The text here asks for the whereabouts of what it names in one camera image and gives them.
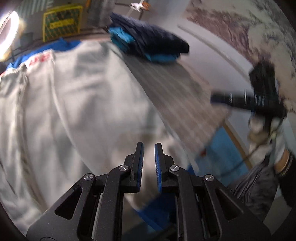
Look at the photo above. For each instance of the white and blue jacket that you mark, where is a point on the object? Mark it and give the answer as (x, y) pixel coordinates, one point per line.
(81, 104)

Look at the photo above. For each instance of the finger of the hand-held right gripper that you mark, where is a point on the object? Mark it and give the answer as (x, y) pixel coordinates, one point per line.
(231, 99)

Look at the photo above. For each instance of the person's right forearm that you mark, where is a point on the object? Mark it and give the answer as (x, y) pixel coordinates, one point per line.
(288, 183)

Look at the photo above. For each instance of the landscape wall painting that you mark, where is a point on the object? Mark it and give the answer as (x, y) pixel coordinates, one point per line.
(231, 27)

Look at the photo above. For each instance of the person's grey striped clothing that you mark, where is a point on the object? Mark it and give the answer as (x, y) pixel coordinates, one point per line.
(254, 192)

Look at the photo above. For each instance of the wooden bed frame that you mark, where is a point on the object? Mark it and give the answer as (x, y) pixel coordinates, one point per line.
(238, 144)

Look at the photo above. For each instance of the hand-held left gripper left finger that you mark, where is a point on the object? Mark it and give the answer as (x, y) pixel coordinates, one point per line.
(138, 166)

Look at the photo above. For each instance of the navy quilted jacket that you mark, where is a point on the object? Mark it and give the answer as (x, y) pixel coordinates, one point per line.
(150, 34)

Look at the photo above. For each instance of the yellow and green patterned box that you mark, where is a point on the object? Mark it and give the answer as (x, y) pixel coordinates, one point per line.
(62, 23)

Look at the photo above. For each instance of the plaid bed sheet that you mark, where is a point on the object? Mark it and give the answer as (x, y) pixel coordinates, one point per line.
(175, 92)

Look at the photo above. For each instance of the person's right hand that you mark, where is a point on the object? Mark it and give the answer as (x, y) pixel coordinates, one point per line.
(259, 136)

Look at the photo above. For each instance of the small teddy bear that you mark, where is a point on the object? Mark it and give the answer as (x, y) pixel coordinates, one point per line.
(145, 4)

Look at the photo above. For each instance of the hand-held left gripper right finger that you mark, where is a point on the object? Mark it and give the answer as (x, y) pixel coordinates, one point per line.
(159, 166)

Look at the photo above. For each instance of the blue plastic bed cover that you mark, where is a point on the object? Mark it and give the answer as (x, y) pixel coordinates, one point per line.
(222, 153)

